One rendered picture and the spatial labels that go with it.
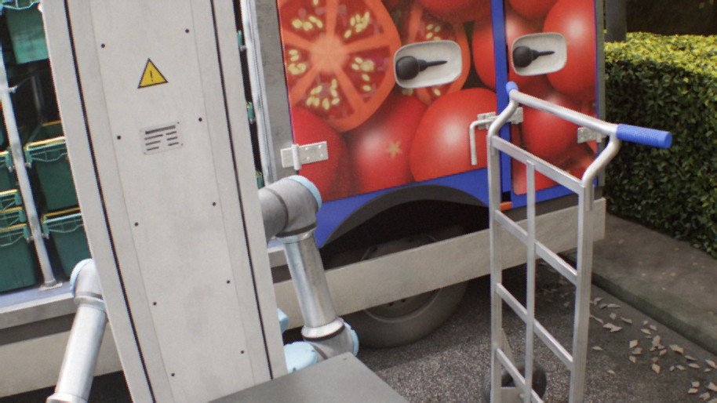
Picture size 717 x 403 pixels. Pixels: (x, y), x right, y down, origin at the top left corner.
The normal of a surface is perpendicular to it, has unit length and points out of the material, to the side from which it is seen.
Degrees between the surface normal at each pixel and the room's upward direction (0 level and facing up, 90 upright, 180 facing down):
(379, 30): 90
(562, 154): 90
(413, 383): 0
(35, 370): 90
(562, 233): 90
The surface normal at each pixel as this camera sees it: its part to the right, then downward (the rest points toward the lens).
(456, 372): -0.10, -0.94
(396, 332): 0.33, -0.08
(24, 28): 0.36, 0.38
